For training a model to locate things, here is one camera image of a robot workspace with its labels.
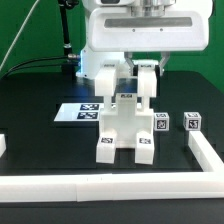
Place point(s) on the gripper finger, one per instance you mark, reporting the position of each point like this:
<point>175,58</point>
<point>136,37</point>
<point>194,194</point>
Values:
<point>133,67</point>
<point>165,56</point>

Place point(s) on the white tagged cube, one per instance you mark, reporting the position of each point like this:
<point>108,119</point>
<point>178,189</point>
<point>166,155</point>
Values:
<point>161,121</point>
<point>192,121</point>

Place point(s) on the white block at left edge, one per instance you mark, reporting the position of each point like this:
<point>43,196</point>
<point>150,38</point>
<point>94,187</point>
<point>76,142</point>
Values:
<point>2,144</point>

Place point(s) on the white marker base plate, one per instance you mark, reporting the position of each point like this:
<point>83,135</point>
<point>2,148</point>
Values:
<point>78,112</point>

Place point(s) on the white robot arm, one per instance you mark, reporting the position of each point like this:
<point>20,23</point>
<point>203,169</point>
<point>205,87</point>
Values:
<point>91,61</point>

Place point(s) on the white L-shaped fence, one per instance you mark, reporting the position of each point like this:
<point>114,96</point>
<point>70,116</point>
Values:
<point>208,183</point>

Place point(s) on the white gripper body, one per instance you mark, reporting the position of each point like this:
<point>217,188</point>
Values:
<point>114,29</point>

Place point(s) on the white chair back frame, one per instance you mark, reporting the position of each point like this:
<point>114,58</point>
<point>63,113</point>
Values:
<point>111,79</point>

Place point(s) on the white chair seat part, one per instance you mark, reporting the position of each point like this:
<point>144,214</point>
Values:
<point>127,124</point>

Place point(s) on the black vertical pole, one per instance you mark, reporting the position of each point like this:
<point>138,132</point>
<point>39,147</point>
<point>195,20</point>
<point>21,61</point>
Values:
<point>68,68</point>

